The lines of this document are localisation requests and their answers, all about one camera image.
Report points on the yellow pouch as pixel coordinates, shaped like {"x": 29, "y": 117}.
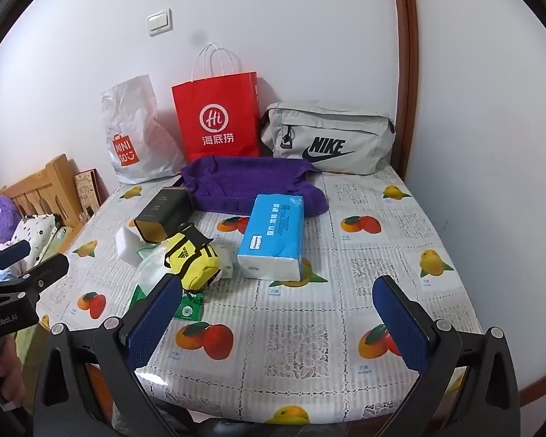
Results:
{"x": 195, "y": 259}

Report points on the light green bed sheet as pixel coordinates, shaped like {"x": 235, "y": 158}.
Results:
{"x": 29, "y": 346}

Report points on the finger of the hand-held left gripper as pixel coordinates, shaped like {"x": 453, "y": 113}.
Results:
{"x": 50, "y": 271}
{"x": 11, "y": 252}

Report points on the white plastic shopping bag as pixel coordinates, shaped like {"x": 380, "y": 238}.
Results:
{"x": 136, "y": 127}

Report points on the green tissue pack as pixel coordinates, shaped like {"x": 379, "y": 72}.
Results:
{"x": 226, "y": 259}

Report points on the person's left hand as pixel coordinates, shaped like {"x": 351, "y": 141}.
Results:
{"x": 9, "y": 368}

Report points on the white sponge block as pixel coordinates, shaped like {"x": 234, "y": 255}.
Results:
{"x": 127, "y": 246}

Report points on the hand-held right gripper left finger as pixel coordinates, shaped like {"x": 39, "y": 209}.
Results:
{"x": 154, "y": 318}

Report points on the blue tissue pack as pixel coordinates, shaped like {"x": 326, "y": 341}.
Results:
{"x": 273, "y": 232}

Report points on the wooden door frame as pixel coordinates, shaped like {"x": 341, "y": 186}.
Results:
{"x": 407, "y": 54}

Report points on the purple towel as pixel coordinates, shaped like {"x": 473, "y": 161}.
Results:
{"x": 236, "y": 177}

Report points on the white light switch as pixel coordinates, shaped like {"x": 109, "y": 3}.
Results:
{"x": 159, "y": 22}

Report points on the dark green box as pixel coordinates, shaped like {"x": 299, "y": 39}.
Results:
{"x": 164, "y": 211}

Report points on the purple plush toy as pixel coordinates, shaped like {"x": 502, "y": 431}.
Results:
{"x": 3, "y": 216}

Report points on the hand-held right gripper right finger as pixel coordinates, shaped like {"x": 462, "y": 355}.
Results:
{"x": 400, "y": 327}

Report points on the brown patterned box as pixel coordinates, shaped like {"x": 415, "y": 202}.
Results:
{"x": 88, "y": 189}

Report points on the white dotted pillow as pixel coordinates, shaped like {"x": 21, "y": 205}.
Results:
{"x": 34, "y": 230}

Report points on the wooden headboard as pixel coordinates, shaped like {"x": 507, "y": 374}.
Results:
{"x": 45, "y": 186}

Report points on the fruit print tablecloth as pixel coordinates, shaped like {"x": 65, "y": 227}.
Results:
{"x": 300, "y": 327}

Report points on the red paper bag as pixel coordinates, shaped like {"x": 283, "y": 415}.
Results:
{"x": 218, "y": 100}

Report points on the grey waist bag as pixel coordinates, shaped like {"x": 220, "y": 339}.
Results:
{"x": 336, "y": 125}

